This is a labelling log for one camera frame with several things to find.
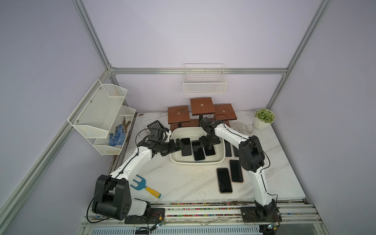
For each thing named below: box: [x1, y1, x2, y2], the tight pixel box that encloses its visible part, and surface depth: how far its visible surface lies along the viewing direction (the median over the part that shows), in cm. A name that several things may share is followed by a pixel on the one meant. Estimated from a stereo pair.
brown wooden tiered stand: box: [167, 96, 238, 131], surface depth 98 cm
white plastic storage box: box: [169, 126, 226, 165], surface depth 97 cm
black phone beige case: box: [202, 144, 216, 157], surface depth 97 cm
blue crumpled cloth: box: [108, 124, 126, 147], surface depth 90 cm
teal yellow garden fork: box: [130, 174, 162, 199], surface depth 84 cm
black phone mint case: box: [191, 140, 206, 162], surface depth 96 cm
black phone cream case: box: [180, 138, 192, 157], surface depth 100 cm
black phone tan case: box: [216, 167, 233, 194], surface depth 86 cm
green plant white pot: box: [253, 108, 277, 131], surface depth 101 cm
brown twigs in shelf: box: [122, 116, 132, 134], surface depth 97 cm
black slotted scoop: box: [146, 119, 165, 132], surface depth 113 cm
